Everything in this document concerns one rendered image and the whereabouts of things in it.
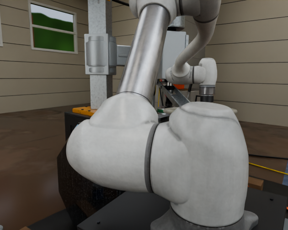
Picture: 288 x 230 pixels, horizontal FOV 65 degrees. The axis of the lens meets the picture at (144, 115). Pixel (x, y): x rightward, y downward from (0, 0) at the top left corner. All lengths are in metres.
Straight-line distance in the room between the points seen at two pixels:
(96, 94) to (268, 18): 4.90
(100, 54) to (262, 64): 4.64
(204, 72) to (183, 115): 0.89
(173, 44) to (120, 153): 1.71
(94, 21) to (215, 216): 2.27
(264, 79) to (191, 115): 5.86
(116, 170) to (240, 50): 6.06
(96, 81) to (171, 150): 2.08
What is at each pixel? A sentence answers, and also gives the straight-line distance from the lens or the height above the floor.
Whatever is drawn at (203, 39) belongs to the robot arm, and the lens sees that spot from 1.05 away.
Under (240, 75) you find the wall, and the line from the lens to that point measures 6.35.
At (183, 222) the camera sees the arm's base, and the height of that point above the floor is 0.87.
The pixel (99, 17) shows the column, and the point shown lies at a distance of 2.50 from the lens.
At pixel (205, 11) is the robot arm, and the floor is 1.38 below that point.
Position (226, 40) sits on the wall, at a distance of 6.53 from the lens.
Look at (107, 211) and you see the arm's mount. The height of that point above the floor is 0.82.
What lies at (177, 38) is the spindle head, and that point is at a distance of 2.11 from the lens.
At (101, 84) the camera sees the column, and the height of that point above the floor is 1.05.
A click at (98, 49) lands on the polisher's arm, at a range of 2.37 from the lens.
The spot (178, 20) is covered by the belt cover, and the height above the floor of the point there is 1.62.
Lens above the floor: 1.16
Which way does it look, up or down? 10 degrees down
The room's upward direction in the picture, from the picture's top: 1 degrees clockwise
